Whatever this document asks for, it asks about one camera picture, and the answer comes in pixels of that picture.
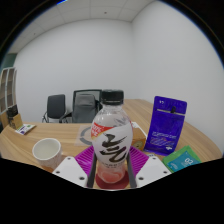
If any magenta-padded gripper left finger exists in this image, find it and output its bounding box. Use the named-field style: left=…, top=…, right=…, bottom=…
left=52, top=146, right=99, bottom=188

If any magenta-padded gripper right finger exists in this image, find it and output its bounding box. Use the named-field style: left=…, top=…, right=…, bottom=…
left=125, top=145, right=173, bottom=189

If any pink drink bottle black cap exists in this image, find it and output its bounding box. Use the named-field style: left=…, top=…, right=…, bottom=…
left=91, top=89, right=134, bottom=185

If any white paper cup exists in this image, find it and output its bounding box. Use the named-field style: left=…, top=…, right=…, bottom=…
left=31, top=137, right=63, bottom=169

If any green flat packet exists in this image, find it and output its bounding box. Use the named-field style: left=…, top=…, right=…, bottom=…
left=162, top=145, right=202, bottom=173

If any small orange box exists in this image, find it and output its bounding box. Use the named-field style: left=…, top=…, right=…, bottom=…
left=131, top=121, right=148, bottom=152

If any flat round red coaster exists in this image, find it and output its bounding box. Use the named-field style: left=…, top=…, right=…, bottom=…
left=94, top=173, right=129, bottom=190

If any purple stand-up pouch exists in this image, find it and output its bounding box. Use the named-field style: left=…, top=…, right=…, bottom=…
left=143, top=95, right=188, bottom=157

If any white green blue leaflet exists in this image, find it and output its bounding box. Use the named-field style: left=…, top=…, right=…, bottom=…
left=14, top=123, right=37, bottom=136

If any dark grey office chair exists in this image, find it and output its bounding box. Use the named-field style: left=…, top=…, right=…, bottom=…
left=42, top=94, right=68, bottom=124

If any black mesh office chair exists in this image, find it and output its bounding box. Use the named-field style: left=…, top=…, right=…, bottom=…
left=59, top=88, right=103, bottom=124

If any wooden shelf cabinet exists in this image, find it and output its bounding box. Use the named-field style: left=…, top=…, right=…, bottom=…
left=0, top=66, right=18, bottom=116

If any clear bag with grey ring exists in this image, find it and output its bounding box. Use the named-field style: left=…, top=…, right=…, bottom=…
left=74, top=124, right=98, bottom=148

